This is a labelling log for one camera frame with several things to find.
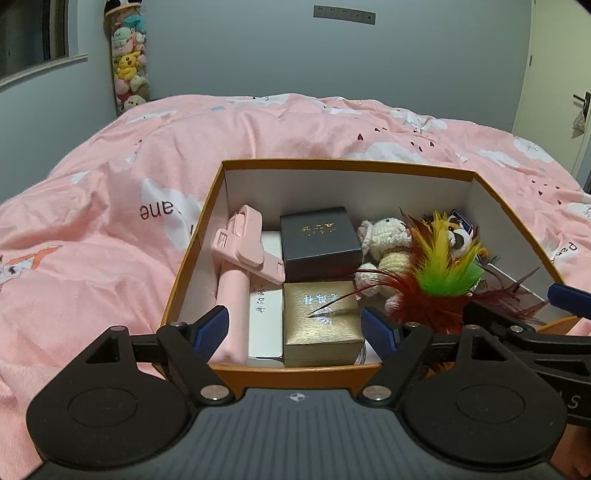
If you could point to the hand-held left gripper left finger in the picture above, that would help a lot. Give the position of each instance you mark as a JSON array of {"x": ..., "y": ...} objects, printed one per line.
[{"x": 214, "y": 325}]

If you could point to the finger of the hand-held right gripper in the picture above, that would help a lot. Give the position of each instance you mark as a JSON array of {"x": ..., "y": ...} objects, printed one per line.
[
  {"x": 572, "y": 300},
  {"x": 508, "y": 325}
]

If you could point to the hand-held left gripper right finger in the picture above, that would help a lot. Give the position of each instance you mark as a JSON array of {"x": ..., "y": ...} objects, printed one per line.
[{"x": 377, "y": 328}]

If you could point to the pink phone holder stick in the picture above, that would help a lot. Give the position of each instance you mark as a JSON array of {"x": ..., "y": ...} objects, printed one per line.
[{"x": 231, "y": 300}]

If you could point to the red green feather toy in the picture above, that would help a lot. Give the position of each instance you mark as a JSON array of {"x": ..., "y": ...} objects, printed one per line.
[{"x": 438, "y": 277}]

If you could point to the white crocheted bunny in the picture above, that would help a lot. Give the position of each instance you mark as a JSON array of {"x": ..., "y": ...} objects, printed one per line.
[{"x": 388, "y": 235}]

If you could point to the plush doll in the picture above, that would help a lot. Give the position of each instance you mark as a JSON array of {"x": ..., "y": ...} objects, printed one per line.
[{"x": 461, "y": 240}]

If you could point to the orange cardboard box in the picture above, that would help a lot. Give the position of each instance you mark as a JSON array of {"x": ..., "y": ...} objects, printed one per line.
[{"x": 323, "y": 184}]

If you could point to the white rectangular box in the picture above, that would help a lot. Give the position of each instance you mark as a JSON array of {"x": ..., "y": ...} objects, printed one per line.
[{"x": 265, "y": 314}]

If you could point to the gold gift box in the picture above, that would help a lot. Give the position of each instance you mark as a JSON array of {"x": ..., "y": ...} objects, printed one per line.
[{"x": 323, "y": 330}]

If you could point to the black gift box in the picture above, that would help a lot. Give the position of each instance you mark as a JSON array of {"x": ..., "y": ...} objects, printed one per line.
[{"x": 318, "y": 249}]

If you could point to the blue patterned packet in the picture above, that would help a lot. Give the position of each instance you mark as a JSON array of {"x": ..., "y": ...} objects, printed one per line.
[{"x": 460, "y": 218}]

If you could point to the small hanging pouch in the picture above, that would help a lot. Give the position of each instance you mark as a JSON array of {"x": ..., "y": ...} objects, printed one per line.
[{"x": 579, "y": 124}]

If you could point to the pink printed blanket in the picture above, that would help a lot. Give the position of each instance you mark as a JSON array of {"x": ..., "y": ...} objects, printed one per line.
[{"x": 115, "y": 152}]

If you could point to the cream door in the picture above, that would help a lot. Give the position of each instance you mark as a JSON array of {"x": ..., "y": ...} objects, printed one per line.
[{"x": 554, "y": 69}]

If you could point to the hanging column of plush toys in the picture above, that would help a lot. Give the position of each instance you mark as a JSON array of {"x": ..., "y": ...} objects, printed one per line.
[{"x": 127, "y": 64}]

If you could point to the grey wall socket strip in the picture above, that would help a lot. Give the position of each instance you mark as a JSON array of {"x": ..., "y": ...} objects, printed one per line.
[{"x": 344, "y": 14}]

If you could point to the window with grey frame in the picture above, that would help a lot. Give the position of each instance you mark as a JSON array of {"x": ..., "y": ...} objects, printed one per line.
[{"x": 27, "y": 32}]

